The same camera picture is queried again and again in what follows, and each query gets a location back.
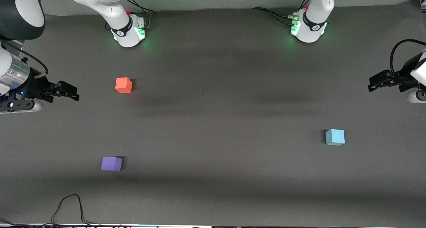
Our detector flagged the black left arm base cables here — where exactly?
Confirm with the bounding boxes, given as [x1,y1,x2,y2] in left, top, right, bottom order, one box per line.
[251,0,312,26]

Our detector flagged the dark grey table mat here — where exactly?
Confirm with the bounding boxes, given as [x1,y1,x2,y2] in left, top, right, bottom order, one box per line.
[0,2,426,227]

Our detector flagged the purple foam block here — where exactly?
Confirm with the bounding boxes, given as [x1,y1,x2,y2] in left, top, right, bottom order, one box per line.
[101,157,123,172]

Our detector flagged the orange foam block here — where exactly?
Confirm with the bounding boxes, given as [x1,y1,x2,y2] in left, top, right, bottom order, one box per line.
[115,77,133,94]

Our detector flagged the black right arm base cables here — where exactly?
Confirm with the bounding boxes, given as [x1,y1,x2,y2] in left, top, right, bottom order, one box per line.
[125,0,156,31]

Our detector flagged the thin black loose cable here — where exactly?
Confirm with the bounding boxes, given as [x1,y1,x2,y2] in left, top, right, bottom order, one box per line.
[0,194,102,228]

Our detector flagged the light blue foam block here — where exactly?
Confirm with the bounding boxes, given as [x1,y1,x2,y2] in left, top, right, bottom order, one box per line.
[325,129,345,146]

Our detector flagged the black arm base cables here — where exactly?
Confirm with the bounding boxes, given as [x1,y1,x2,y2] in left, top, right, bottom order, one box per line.
[251,0,312,26]
[125,0,156,31]

